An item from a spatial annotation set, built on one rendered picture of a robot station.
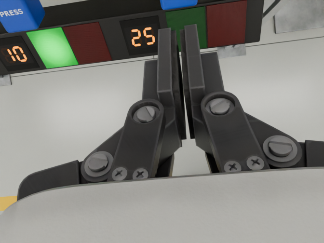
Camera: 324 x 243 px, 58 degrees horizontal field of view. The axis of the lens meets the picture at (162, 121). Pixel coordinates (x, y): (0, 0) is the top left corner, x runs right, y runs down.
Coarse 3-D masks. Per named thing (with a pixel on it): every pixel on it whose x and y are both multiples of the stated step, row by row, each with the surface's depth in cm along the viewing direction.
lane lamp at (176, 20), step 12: (168, 12) 21; (180, 12) 21; (192, 12) 21; (204, 12) 21; (168, 24) 22; (180, 24) 22; (192, 24) 22; (204, 24) 22; (204, 36) 23; (180, 48) 24
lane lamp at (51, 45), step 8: (32, 32) 23; (40, 32) 23; (48, 32) 23; (56, 32) 23; (32, 40) 23; (40, 40) 23; (48, 40) 23; (56, 40) 23; (64, 40) 23; (40, 48) 24; (48, 48) 24; (56, 48) 24; (64, 48) 24; (40, 56) 25; (48, 56) 25; (56, 56) 25; (64, 56) 25; (72, 56) 25; (48, 64) 25; (56, 64) 25; (64, 64) 25; (72, 64) 25
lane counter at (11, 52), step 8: (0, 40) 23; (8, 40) 23; (16, 40) 23; (0, 48) 24; (8, 48) 24; (16, 48) 24; (24, 48) 24; (0, 56) 25; (8, 56) 25; (16, 56) 25; (24, 56) 25; (32, 56) 25; (8, 64) 25; (16, 64) 25; (24, 64) 25; (32, 64) 25
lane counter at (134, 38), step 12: (120, 24) 22; (132, 24) 22; (144, 24) 22; (156, 24) 22; (132, 36) 23; (144, 36) 23; (156, 36) 23; (132, 48) 24; (144, 48) 24; (156, 48) 24
